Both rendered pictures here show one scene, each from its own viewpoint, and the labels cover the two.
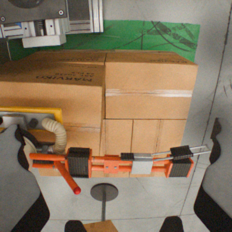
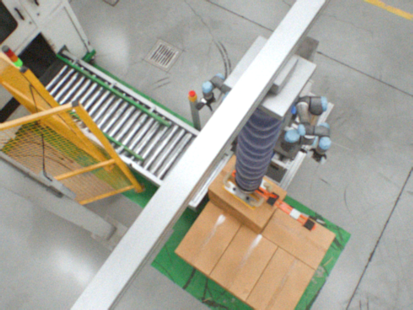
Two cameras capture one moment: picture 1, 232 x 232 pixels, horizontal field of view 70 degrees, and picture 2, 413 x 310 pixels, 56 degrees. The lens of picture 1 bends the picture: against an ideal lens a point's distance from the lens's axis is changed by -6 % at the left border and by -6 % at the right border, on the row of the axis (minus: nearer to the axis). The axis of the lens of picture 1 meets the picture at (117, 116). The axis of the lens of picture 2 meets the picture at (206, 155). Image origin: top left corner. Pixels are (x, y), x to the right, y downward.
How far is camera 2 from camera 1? 3.04 m
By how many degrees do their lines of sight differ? 47
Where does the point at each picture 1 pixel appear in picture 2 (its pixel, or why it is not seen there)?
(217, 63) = (357, 274)
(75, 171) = (270, 200)
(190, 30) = (342, 234)
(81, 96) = (276, 190)
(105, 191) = not seen: outside the picture
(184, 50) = (332, 246)
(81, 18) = (275, 180)
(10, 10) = (278, 147)
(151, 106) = (294, 244)
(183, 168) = (311, 223)
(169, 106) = (306, 251)
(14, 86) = not seen: hidden behind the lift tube
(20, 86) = not seen: hidden behind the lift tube
